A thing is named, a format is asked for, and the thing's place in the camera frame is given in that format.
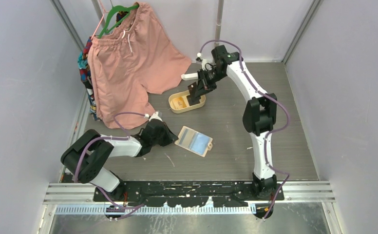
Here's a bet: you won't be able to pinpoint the pink clothes hanger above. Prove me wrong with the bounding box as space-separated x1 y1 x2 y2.
91 0 109 38

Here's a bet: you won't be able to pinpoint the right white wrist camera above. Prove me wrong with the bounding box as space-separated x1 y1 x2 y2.
195 52 213 71

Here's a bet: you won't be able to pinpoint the beige oval tray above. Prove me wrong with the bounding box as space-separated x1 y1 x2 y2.
168 91 206 114

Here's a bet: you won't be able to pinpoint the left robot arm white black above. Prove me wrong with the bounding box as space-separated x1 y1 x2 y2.
60 119 178 201

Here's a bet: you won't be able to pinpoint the white rack stand base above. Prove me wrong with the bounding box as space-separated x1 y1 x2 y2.
181 73 198 80

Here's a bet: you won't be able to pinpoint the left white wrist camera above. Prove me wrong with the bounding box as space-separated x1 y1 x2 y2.
149 111 163 122

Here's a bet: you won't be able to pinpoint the gold credit card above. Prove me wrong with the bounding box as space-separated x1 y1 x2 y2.
172 97 187 110

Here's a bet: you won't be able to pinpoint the colourful patterned garment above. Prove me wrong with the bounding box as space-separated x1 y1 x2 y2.
77 37 100 120

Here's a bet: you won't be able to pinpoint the grey metal rack pole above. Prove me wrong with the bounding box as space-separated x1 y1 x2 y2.
214 0 225 47

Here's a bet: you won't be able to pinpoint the beige leather card holder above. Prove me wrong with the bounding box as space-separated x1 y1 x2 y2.
174 126 213 157

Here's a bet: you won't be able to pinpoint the grey VIP credit card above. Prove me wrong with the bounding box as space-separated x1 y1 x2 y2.
188 82 206 105

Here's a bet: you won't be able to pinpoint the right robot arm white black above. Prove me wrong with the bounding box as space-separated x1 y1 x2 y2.
188 45 277 200

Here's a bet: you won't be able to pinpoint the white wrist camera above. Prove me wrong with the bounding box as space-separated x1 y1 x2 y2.
195 52 213 71
149 111 163 122

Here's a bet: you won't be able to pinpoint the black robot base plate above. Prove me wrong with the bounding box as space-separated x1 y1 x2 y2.
93 180 284 208

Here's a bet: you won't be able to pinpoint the green clothes hanger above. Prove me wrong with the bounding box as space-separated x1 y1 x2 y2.
97 3 139 38

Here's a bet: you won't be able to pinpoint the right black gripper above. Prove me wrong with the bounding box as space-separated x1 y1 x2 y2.
194 67 225 98

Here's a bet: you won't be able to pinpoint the pink shorts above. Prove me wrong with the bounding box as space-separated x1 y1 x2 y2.
88 2 191 130

